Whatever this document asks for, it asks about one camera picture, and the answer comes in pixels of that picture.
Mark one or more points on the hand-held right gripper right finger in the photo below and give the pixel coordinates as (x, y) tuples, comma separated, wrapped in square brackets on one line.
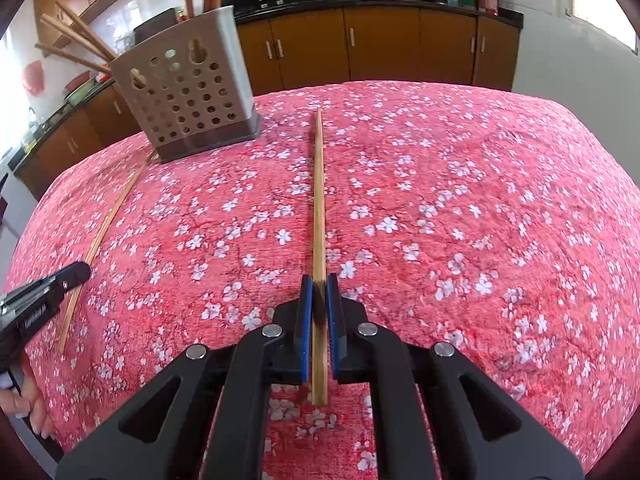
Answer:
[(336, 332)]

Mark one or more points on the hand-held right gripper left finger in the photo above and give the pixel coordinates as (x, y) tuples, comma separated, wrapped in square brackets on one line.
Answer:
[(304, 332)]

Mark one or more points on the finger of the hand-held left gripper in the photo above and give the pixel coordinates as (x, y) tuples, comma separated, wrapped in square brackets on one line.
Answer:
[(60, 282)]

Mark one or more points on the perforated green utensil holder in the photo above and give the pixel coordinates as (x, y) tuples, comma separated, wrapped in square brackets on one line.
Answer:
[(192, 92)]

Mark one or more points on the person's left hand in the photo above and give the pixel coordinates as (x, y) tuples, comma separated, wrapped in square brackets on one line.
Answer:
[(37, 405)]

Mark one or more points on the red floral tablecloth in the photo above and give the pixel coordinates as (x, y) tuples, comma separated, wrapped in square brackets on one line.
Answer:
[(425, 235)]

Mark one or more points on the green basin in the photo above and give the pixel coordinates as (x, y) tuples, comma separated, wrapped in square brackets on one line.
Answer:
[(85, 91)]

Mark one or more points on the pink basin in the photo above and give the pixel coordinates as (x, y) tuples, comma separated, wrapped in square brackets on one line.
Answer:
[(80, 80)]

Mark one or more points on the hanging red plastic bag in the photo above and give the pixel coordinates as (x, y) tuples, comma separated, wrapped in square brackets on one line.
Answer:
[(33, 76)]

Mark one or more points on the dark cutting board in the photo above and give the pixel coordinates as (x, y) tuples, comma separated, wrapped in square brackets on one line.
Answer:
[(156, 25)]

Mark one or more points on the wooden base cabinets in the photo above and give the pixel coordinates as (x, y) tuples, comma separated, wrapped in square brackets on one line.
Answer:
[(390, 45)]

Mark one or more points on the black kitchen countertop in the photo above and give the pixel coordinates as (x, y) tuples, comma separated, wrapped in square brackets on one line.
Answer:
[(380, 1)]

